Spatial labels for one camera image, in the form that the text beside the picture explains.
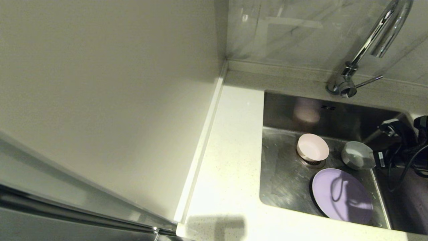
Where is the stainless steel appliance door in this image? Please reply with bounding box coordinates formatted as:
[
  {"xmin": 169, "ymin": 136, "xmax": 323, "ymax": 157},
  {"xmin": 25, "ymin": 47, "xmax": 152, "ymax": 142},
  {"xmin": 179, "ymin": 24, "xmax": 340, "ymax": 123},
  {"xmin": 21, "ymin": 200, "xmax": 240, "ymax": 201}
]
[{"xmin": 0, "ymin": 208, "xmax": 157, "ymax": 241}]

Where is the tall white cabinet panel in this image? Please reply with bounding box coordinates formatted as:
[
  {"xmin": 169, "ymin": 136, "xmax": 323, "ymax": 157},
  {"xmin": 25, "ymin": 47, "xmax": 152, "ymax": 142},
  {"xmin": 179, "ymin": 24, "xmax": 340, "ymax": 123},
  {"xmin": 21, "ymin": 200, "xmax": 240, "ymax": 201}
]
[{"xmin": 0, "ymin": 0, "xmax": 228, "ymax": 231}]

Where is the stainless steel sink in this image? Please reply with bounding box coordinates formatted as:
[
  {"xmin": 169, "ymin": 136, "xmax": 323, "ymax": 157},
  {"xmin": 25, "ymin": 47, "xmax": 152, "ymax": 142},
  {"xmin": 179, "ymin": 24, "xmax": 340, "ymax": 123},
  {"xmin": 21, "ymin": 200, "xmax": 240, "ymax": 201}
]
[{"xmin": 259, "ymin": 91, "xmax": 428, "ymax": 235}]

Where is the pink bowl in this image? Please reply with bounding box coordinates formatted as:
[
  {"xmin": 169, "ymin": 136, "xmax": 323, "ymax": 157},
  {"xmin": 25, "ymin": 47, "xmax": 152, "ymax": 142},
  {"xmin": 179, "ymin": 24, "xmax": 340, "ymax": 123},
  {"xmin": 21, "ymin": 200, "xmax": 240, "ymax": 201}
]
[{"xmin": 297, "ymin": 133, "xmax": 330, "ymax": 162}]

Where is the chrome gooseneck faucet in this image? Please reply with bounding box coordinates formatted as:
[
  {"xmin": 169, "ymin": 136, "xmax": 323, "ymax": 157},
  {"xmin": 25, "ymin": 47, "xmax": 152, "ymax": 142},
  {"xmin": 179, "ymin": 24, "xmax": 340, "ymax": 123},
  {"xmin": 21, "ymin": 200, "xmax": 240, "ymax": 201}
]
[{"xmin": 326, "ymin": 0, "xmax": 414, "ymax": 98}]

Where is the light blue bowl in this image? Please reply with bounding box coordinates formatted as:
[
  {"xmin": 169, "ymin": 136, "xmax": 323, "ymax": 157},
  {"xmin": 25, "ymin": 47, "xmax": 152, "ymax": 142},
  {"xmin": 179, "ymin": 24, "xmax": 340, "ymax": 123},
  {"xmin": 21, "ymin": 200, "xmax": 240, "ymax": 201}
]
[{"xmin": 341, "ymin": 141, "xmax": 377, "ymax": 170}]

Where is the chrome handle bar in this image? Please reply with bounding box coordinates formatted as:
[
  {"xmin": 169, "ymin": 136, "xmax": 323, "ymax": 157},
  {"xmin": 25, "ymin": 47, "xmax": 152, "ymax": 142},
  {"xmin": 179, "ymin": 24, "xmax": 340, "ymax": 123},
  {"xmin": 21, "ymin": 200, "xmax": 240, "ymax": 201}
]
[{"xmin": 0, "ymin": 186, "xmax": 184, "ymax": 241}]

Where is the round metal drain strainer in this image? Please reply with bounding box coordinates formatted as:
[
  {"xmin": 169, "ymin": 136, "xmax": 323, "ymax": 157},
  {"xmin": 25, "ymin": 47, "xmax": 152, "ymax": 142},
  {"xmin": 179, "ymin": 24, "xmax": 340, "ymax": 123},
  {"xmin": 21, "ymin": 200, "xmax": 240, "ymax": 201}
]
[{"xmin": 299, "ymin": 155, "xmax": 326, "ymax": 169}]

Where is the purple plate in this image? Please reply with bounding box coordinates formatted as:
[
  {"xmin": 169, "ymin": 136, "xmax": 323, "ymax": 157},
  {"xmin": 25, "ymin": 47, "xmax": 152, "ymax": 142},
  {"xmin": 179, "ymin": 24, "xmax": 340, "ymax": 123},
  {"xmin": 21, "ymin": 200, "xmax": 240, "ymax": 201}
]
[{"xmin": 312, "ymin": 168, "xmax": 373, "ymax": 225}]

